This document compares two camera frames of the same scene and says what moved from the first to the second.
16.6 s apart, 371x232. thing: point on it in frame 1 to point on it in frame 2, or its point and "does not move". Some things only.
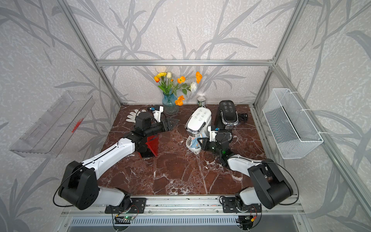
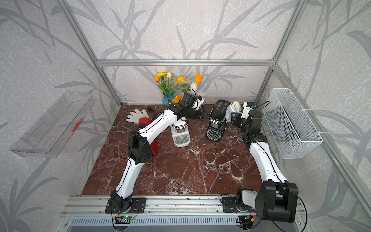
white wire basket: [294, 134] does not move
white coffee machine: [197, 127] to [180, 133]
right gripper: [204, 146] to [236, 118]
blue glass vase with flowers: [171, 100] does not move
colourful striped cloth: [194, 143] to [235, 107]
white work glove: [133, 114] does not move
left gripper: [171, 121] to [201, 116]
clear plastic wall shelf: [50, 137] does not move
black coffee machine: [226, 117] does not move
